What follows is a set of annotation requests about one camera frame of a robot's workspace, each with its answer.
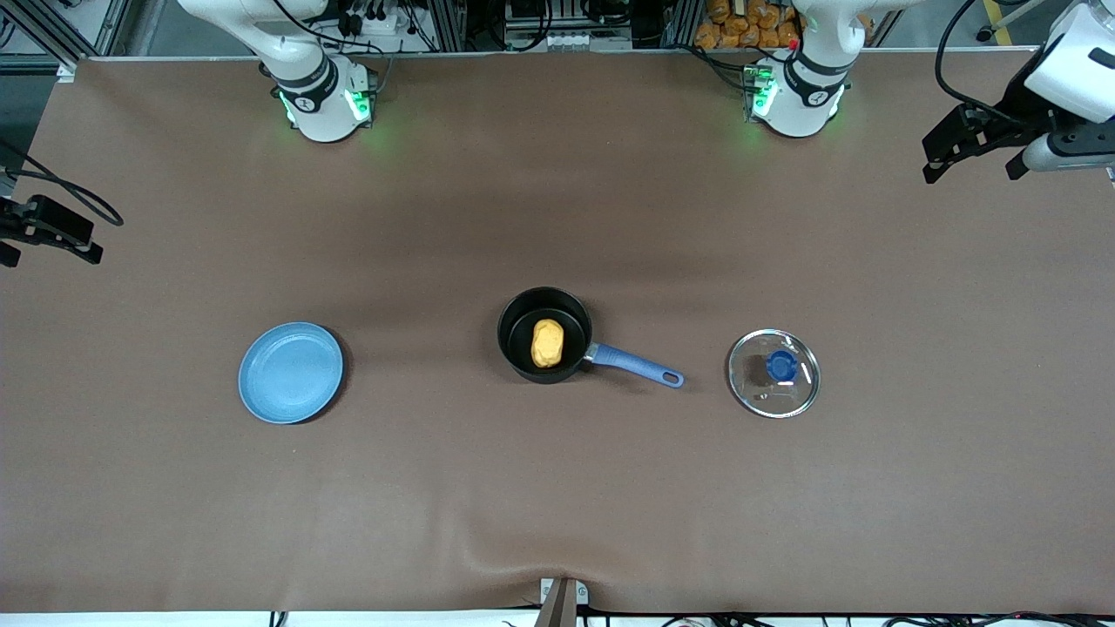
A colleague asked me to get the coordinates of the glass lid blue knob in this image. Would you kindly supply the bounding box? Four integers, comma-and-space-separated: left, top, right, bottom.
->
726, 328, 821, 420

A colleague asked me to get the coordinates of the yellow potato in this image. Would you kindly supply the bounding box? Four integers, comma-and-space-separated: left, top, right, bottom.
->
531, 319, 565, 369

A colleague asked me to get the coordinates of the bag of orange snacks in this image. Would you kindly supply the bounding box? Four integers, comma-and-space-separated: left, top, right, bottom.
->
694, 0, 802, 51

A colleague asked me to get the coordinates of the blue round plate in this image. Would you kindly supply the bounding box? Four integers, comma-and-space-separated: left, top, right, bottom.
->
238, 322, 346, 426

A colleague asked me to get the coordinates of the brown table mat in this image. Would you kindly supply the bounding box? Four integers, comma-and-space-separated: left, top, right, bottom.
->
0, 48, 1115, 615

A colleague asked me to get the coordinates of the metal table clamp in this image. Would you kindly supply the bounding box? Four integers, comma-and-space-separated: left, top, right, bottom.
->
539, 576, 590, 627

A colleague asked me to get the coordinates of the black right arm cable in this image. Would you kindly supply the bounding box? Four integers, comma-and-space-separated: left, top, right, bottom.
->
0, 138, 125, 228

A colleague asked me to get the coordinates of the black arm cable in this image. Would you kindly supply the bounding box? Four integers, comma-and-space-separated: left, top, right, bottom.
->
935, 0, 1016, 121
0, 138, 125, 228

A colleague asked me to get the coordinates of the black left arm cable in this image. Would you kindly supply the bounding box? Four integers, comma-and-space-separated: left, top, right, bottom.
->
935, 0, 1016, 121

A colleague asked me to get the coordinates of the aluminium frame post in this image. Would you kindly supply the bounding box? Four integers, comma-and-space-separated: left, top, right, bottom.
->
669, 0, 703, 50
431, 0, 468, 51

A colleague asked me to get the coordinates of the black pot blue handle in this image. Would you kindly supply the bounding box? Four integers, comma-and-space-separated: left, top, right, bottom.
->
497, 287, 686, 389

